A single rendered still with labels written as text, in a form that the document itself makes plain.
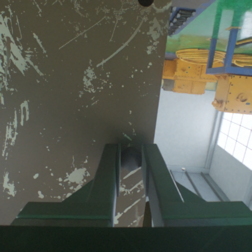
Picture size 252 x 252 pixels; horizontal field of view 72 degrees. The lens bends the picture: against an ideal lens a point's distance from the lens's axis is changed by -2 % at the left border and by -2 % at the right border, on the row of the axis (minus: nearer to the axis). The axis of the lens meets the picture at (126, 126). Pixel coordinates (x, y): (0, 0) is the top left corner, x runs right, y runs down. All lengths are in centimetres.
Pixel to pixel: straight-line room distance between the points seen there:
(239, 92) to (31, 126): 324
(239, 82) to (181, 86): 598
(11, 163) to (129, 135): 12
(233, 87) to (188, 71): 324
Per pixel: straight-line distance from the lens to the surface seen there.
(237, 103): 334
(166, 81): 1164
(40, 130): 18
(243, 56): 539
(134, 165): 16
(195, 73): 640
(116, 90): 15
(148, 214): 51
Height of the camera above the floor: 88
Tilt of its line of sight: 15 degrees up
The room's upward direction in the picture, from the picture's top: 175 degrees counter-clockwise
